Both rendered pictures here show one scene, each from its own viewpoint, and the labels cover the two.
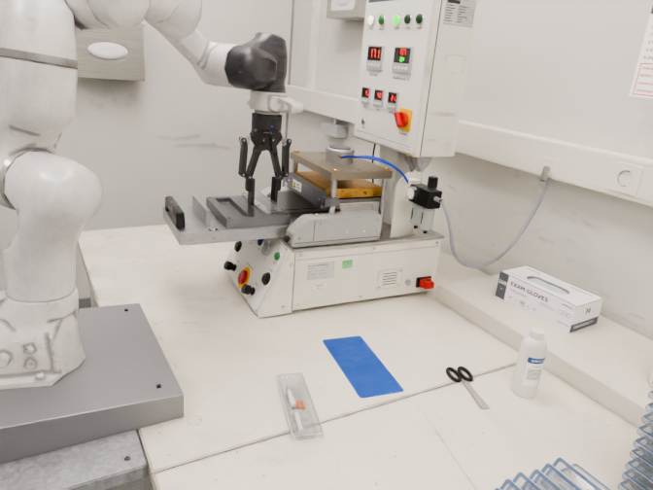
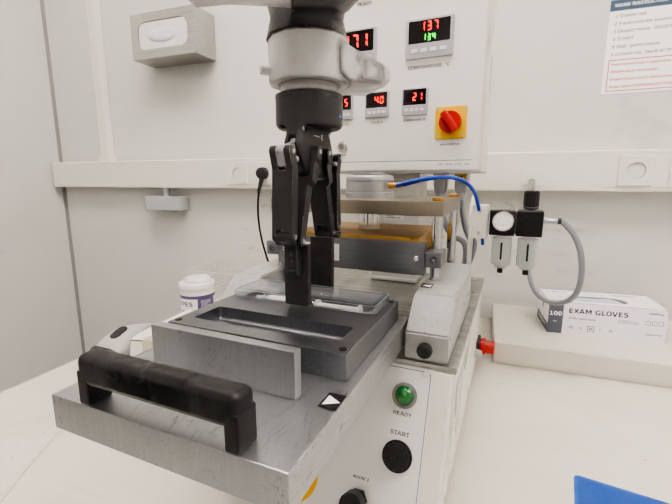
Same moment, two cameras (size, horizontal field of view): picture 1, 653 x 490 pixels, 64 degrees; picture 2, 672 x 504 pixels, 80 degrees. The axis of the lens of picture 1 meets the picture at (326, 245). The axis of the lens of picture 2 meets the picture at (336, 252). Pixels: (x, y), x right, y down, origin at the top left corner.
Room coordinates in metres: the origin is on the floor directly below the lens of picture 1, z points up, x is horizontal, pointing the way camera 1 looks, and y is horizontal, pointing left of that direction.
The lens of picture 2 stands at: (0.96, 0.44, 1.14)
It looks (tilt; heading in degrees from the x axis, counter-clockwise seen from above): 10 degrees down; 321
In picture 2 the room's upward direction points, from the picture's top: straight up
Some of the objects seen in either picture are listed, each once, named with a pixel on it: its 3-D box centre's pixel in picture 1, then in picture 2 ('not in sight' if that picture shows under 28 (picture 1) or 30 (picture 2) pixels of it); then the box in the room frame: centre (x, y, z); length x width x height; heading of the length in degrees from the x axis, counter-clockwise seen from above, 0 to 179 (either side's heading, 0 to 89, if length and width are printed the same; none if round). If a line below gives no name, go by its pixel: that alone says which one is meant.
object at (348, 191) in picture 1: (338, 177); (373, 223); (1.43, -0.02, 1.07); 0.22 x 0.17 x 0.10; 28
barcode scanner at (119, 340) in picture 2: not in sight; (137, 338); (1.89, 0.27, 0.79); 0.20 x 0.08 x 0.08; 121
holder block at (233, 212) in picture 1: (246, 210); (292, 320); (1.32, 0.22, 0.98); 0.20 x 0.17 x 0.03; 28
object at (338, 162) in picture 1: (351, 171); (386, 212); (1.44, -0.05, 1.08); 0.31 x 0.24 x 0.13; 28
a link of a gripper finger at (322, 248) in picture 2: (274, 191); (322, 264); (1.35, 0.15, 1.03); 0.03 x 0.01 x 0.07; 28
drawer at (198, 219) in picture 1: (228, 215); (269, 346); (1.30, 0.26, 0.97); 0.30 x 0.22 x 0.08; 118
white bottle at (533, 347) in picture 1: (530, 362); not in sight; (0.95, -0.44, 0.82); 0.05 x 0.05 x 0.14
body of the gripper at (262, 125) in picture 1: (265, 131); (309, 136); (1.34, 0.18, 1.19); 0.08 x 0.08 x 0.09
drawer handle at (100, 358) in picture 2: (174, 211); (160, 393); (1.24, 0.38, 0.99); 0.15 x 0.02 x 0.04; 28
